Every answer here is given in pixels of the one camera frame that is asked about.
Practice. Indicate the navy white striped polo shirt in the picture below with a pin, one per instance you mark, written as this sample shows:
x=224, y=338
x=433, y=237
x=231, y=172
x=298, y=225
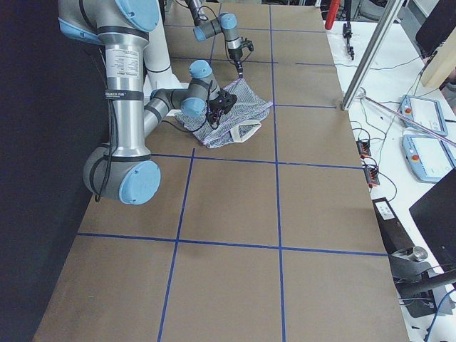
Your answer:
x=238, y=125

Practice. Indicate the blue tape line crosswise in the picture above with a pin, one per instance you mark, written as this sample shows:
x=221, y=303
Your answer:
x=174, y=231
x=278, y=199

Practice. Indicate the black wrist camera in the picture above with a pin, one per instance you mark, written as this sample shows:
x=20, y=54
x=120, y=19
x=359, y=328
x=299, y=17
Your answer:
x=227, y=100
x=246, y=43

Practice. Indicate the blue tape line centre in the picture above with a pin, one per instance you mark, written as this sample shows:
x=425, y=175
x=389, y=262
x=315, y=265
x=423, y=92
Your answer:
x=305, y=126

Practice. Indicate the red cylinder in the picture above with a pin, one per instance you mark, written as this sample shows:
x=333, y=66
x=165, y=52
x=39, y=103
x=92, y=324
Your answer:
x=332, y=12

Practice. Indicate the wooden board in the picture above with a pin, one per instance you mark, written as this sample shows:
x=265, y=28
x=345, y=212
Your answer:
x=441, y=65

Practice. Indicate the lower orange connector block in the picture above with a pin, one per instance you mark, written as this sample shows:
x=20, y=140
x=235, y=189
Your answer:
x=371, y=174

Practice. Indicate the orange connector block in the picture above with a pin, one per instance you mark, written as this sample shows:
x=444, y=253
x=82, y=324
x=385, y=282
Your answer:
x=363, y=147
x=371, y=174

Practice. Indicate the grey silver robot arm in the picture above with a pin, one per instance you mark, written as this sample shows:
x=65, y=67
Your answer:
x=225, y=23
x=140, y=89

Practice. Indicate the blue tape line far crosswise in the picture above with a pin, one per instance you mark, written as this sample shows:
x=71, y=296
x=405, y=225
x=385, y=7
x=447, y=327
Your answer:
x=278, y=199

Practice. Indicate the upper orange connector block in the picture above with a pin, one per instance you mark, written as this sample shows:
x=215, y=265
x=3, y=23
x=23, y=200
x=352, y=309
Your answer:
x=363, y=147

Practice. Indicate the black box with white label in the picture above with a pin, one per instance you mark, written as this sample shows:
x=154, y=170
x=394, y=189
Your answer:
x=393, y=233

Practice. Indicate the lower blue teach pendant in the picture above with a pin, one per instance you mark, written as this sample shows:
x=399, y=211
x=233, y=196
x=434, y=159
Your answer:
x=429, y=158

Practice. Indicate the black monitor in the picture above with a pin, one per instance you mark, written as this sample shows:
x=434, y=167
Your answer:
x=434, y=216

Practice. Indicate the blue tape line near crosswise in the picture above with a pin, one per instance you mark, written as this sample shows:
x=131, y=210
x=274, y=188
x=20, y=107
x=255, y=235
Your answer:
x=174, y=231

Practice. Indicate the blue teach pendant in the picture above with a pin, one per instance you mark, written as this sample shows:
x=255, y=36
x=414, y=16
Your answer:
x=429, y=158
x=425, y=111

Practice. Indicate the blue tape line right lengthwise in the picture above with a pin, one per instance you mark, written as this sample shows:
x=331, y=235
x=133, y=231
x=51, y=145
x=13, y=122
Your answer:
x=229, y=244

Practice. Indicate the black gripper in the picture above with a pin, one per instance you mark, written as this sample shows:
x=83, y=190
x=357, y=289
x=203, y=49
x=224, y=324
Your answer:
x=215, y=105
x=236, y=55

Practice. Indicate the black clamp tool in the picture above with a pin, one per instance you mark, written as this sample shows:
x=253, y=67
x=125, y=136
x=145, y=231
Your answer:
x=347, y=30

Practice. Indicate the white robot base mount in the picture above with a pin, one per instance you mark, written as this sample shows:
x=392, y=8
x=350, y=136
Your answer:
x=156, y=56

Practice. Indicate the aluminium frame post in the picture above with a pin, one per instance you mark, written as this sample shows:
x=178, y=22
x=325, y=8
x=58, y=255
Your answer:
x=381, y=31

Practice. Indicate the black monitor stand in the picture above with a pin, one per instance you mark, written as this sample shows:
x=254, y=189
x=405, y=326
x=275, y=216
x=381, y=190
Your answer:
x=420, y=286

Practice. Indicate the upper blue teach pendant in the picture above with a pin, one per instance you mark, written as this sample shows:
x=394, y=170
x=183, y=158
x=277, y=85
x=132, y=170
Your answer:
x=425, y=111

